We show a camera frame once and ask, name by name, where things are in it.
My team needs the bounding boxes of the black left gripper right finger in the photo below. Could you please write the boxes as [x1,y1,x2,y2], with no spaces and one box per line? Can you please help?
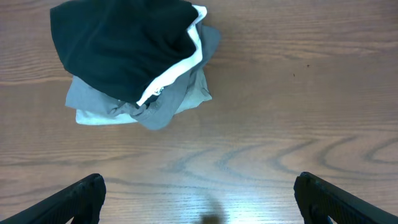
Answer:
[294,172,397,224]

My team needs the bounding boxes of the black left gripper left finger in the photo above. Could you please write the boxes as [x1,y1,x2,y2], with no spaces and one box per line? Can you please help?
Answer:
[1,174,106,224]

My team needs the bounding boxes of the black t-shirt with logo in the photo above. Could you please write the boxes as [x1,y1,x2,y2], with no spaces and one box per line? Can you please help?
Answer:
[50,0,199,103]

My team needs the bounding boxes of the grey folded t-shirt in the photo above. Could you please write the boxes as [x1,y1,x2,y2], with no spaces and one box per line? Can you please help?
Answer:
[64,24,222,131]

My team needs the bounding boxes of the black folded t-shirt in pile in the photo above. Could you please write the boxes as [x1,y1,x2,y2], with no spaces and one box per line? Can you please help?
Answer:
[144,95,160,106]

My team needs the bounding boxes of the beige folded garment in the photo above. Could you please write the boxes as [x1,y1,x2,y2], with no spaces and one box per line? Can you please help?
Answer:
[75,68,213,126]

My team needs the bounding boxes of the white folded t-shirt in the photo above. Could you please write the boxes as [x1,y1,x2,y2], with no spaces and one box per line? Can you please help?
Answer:
[136,5,207,106]

